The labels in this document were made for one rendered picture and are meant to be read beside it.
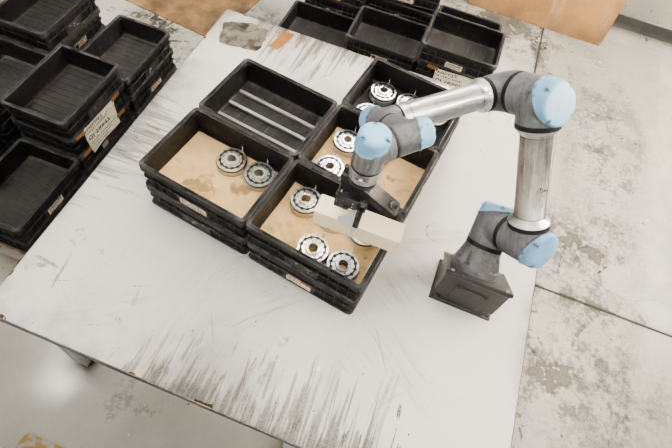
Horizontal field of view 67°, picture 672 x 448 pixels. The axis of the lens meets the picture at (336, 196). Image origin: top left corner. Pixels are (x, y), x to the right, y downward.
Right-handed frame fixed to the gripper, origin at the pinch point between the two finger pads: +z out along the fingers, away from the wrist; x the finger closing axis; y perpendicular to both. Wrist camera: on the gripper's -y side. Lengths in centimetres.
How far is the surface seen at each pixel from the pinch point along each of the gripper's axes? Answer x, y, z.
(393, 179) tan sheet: -37.4, -4.6, 26.4
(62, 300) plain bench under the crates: 40, 77, 39
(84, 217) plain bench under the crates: 12, 88, 39
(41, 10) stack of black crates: -88, 189, 60
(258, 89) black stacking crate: -56, 56, 27
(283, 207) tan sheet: -11.0, 26.0, 26.4
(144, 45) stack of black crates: -99, 141, 71
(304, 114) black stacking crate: -52, 35, 27
